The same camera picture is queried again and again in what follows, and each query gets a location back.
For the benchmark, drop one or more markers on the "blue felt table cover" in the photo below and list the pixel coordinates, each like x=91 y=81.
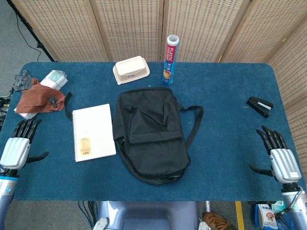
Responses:
x=227 y=83

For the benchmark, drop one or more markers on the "grey patterned glove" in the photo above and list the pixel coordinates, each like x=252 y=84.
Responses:
x=21 y=82

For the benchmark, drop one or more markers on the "small black knob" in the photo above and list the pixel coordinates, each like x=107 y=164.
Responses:
x=53 y=101

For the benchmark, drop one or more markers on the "loose metal staples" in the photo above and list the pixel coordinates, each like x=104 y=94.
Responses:
x=245 y=106

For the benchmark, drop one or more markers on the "white robot foot plate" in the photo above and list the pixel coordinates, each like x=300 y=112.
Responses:
x=100 y=224
x=203 y=226

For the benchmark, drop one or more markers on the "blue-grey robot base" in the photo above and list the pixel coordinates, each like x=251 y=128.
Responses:
x=148 y=215

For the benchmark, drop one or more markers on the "black backpack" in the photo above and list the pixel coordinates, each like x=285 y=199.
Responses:
x=153 y=134

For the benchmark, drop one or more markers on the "beige lidded lunch box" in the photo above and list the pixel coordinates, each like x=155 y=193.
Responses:
x=130 y=69

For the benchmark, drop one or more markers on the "white wrapped paper pack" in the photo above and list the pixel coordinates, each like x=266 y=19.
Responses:
x=54 y=79

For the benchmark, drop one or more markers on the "plastic food wrap roll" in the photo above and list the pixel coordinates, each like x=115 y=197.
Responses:
x=170 y=60

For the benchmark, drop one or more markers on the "teal box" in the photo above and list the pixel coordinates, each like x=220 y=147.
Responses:
x=278 y=206

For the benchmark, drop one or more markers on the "brown cloth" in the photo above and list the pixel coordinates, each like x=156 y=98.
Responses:
x=38 y=95

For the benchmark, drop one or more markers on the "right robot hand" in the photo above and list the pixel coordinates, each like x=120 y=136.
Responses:
x=284 y=163

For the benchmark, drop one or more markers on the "white spiral notebook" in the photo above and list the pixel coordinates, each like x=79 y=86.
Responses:
x=93 y=129

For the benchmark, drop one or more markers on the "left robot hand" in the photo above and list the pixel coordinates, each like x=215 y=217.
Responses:
x=15 y=149

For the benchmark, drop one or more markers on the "black stapler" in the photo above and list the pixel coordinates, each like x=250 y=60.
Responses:
x=259 y=105

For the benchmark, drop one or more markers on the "silver metal pole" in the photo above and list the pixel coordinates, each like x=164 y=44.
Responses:
x=208 y=208

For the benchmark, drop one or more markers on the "black tripod leg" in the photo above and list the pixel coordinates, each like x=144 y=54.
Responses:
x=31 y=31

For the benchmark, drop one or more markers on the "woven wooden folding screen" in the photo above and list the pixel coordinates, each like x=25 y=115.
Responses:
x=132 y=28

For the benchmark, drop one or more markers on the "blue and white box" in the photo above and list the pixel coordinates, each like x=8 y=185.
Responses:
x=266 y=216

